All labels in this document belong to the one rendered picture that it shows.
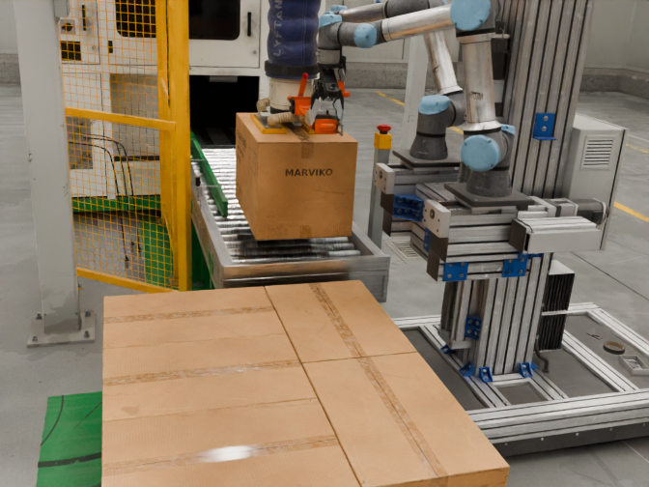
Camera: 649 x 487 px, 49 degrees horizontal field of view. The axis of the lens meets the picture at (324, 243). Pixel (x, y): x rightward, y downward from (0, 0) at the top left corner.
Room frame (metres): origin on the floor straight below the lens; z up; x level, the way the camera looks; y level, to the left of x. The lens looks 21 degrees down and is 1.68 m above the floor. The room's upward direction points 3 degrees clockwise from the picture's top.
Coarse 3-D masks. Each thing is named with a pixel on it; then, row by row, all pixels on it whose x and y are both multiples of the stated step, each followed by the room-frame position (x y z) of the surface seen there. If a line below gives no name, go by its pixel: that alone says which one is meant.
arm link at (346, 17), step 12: (396, 0) 2.91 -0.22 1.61; (408, 0) 2.89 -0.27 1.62; (420, 0) 2.90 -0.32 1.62; (336, 12) 3.14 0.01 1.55; (348, 12) 3.08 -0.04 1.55; (360, 12) 3.03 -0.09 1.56; (372, 12) 2.98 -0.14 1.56; (384, 12) 2.93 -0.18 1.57; (396, 12) 2.90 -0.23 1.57; (408, 12) 2.89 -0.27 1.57
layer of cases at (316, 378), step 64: (128, 320) 2.18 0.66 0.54; (192, 320) 2.20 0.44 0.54; (256, 320) 2.23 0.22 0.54; (320, 320) 2.26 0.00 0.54; (384, 320) 2.29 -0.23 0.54; (128, 384) 1.78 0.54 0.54; (192, 384) 1.80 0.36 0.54; (256, 384) 1.82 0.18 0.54; (320, 384) 1.84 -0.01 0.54; (384, 384) 1.86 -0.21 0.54; (128, 448) 1.48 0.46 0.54; (192, 448) 1.50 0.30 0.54; (256, 448) 1.51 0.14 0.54; (320, 448) 1.53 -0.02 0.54; (384, 448) 1.54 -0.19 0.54; (448, 448) 1.56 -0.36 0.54
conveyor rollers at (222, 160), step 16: (208, 160) 4.44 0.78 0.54; (224, 160) 4.47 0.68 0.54; (224, 176) 4.11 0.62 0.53; (208, 192) 3.73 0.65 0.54; (224, 192) 3.76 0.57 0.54; (240, 208) 3.51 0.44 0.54; (224, 224) 3.22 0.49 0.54; (240, 224) 3.24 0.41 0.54; (224, 240) 3.03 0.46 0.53; (240, 240) 3.05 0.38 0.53; (272, 240) 3.03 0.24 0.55; (288, 240) 3.04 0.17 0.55; (304, 240) 3.06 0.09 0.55; (320, 240) 3.08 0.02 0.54; (336, 240) 3.10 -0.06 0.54; (240, 256) 2.81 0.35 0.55; (256, 256) 2.82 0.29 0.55; (272, 256) 2.84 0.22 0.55; (288, 256) 2.85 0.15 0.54; (304, 256) 2.87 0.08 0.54; (320, 256) 2.89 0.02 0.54; (336, 256) 2.91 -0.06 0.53
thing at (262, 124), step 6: (252, 114) 3.11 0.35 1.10; (258, 114) 3.09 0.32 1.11; (252, 120) 3.05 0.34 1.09; (258, 120) 2.98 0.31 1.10; (264, 120) 2.97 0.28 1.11; (258, 126) 2.90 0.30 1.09; (264, 126) 2.85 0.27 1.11; (282, 126) 2.89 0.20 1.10; (264, 132) 2.80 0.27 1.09; (270, 132) 2.81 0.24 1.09; (276, 132) 2.82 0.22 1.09; (282, 132) 2.82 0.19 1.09
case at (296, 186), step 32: (256, 128) 2.91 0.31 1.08; (288, 128) 2.95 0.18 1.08; (256, 160) 2.68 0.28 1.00; (288, 160) 2.69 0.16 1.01; (320, 160) 2.72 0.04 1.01; (352, 160) 2.76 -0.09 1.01; (256, 192) 2.66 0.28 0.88; (288, 192) 2.69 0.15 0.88; (320, 192) 2.72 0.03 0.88; (352, 192) 2.76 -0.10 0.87; (256, 224) 2.66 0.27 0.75; (288, 224) 2.69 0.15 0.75; (320, 224) 2.72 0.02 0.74; (352, 224) 2.76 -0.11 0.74
